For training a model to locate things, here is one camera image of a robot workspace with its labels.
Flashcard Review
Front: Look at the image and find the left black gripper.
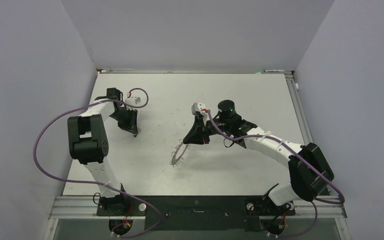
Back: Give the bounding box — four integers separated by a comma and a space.
109, 108, 138, 134

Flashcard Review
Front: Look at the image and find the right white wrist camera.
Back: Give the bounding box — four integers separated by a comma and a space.
191, 102, 208, 117

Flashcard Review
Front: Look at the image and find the back aluminium rail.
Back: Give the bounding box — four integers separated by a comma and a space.
97, 69, 294, 75

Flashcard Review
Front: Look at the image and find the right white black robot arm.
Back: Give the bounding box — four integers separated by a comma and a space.
183, 100, 334, 214

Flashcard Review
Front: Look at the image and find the right aluminium side rail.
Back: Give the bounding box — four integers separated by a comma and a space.
284, 73, 329, 196

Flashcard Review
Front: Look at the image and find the purple cable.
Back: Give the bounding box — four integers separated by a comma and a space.
206, 110, 346, 239
33, 87, 165, 239

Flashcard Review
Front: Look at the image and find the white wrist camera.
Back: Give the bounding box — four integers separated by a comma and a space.
124, 96, 141, 107
191, 102, 208, 117

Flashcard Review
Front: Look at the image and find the front aluminium frame rail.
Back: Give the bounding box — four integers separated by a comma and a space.
48, 195, 347, 220

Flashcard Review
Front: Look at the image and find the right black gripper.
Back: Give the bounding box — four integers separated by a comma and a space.
183, 115, 231, 145

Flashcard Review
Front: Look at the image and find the red white marker pen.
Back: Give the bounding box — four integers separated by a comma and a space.
263, 69, 286, 73

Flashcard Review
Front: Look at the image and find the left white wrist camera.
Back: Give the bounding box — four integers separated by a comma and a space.
124, 96, 141, 107

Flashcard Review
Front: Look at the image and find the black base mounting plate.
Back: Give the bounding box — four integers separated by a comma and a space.
96, 195, 296, 232

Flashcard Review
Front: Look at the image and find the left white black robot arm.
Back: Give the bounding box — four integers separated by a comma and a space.
67, 87, 141, 215

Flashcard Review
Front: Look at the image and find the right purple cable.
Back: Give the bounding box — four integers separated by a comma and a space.
206, 110, 346, 239

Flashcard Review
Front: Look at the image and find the large silver metal keyring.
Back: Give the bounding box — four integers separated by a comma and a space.
169, 139, 191, 167

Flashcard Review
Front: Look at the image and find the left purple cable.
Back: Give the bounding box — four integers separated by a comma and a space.
33, 87, 165, 239

